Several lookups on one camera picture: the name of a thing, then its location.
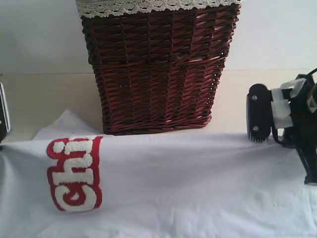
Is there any grey floral basket liner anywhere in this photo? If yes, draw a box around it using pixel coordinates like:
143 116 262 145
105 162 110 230
76 0 242 18

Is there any dark brown wicker basket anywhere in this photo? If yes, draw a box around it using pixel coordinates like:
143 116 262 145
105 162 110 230
81 3 241 135

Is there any white t-shirt with red lettering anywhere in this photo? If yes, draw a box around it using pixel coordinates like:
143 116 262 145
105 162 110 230
0 111 317 238

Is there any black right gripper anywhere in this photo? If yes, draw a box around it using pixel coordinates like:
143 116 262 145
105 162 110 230
290 74 317 185

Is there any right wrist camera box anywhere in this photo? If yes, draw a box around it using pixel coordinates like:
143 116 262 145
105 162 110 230
245 83 293 144

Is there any black camera cable right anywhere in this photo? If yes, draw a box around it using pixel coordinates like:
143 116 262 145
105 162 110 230
272 68 317 149

